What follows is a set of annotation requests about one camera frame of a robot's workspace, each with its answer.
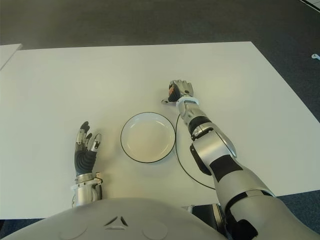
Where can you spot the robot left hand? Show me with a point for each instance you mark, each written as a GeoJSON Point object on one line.
{"type": "Point", "coordinates": [85, 161]}

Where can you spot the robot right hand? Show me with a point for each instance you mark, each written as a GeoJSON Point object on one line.
{"type": "Point", "coordinates": [185, 87]}

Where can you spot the red yellow apple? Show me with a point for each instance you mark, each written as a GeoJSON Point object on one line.
{"type": "Point", "coordinates": [171, 90]}

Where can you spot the white plate black rim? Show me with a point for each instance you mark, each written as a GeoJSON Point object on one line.
{"type": "Point", "coordinates": [147, 138]}

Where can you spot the grey robot torso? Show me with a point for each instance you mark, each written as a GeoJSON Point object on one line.
{"type": "Point", "coordinates": [112, 220]}

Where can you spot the metal table leg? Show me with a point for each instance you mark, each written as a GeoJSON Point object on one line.
{"type": "Point", "coordinates": [216, 215]}

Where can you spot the white side table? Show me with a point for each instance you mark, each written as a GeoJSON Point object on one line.
{"type": "Point", "coordinates": [8, 53]}

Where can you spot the small white floor object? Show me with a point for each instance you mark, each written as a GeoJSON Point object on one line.
{"type": "Point", "coordinates": [315, 56]}

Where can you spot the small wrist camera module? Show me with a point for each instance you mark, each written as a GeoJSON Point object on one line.
{"type": "Point", "coordinates": [98, 177]}

